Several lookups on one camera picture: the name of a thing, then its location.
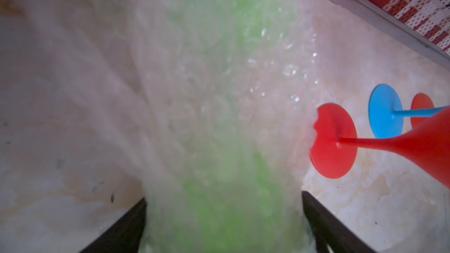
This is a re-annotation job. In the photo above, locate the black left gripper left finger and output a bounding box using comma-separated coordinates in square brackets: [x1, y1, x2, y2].
[81, 198, 146, 253]

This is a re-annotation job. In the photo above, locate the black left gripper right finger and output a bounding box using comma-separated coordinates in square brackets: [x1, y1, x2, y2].
[302, 191, 375, 253]

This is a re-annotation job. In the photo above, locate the pink red glass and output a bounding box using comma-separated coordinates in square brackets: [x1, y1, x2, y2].
[310, 103, 450, 187]

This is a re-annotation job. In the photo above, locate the blue wine glass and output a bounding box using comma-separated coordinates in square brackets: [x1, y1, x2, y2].
[368, 84, 449, 139]

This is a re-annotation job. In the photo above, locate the red wine glass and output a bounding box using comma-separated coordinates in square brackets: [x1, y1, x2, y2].
[410, 93, 434, 129]

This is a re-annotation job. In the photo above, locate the bright green glass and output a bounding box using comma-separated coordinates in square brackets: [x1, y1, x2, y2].
[133, 0, 316, 253]

